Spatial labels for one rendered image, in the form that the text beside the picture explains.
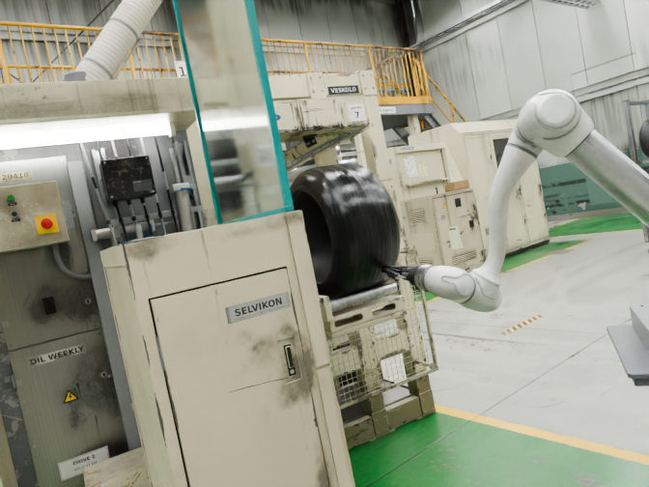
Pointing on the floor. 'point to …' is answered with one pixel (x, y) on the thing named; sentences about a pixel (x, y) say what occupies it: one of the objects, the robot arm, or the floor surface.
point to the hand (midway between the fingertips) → (387, 269)
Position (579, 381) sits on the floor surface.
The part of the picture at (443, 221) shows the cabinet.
